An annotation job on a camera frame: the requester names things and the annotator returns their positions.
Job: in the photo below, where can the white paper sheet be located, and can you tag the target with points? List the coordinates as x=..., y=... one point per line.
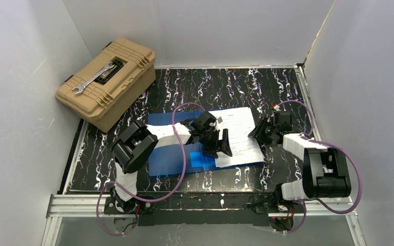
x=245, y=150

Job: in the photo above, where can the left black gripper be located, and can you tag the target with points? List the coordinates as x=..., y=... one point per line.
x=215, y=143

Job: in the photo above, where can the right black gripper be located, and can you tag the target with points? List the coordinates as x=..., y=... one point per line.
x=263, y=129

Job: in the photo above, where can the silver open-end wrench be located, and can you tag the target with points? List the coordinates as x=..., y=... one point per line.
x=80, y=88

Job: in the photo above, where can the tan plastic toolbox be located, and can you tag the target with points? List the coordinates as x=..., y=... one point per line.
x=105, y=100

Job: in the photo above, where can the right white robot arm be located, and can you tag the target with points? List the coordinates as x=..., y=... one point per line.
x=325, y=171

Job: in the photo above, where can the blue plastic folder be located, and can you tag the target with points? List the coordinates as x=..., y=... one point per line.
x=168, y=160

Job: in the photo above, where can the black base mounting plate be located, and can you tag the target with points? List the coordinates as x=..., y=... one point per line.
x=257, y=209

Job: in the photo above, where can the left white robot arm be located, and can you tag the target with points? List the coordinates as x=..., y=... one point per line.
x=163, y=144

